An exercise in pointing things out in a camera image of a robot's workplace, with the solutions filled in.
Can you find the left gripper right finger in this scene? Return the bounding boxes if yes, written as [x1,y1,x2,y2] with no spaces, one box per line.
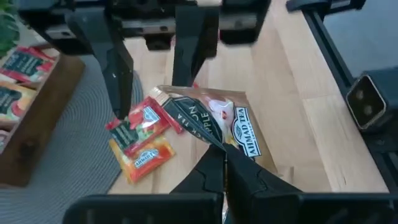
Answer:
[225,143,302,224]

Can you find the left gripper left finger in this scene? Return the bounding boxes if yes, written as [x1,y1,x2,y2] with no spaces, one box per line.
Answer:
[170,144,226,195]

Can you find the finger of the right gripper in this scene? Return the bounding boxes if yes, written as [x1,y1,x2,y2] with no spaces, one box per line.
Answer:
[171,5,220,88]
[67,7,134,121]

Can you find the brown tea packet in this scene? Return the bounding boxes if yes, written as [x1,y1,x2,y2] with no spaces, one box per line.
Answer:
[157,84,279,175]

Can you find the dark wooden tea box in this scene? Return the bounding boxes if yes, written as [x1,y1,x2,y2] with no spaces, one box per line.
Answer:
[0,45,86,188]

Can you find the grey round table mat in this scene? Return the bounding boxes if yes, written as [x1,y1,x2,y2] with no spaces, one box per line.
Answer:
[0,54,144,224]

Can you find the green leafy potted plant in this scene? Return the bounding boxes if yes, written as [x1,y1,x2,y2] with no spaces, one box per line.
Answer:
[0,0,21,58]

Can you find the black table-level camera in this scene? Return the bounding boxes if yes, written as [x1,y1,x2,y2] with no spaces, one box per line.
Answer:
[345,68,398,133]

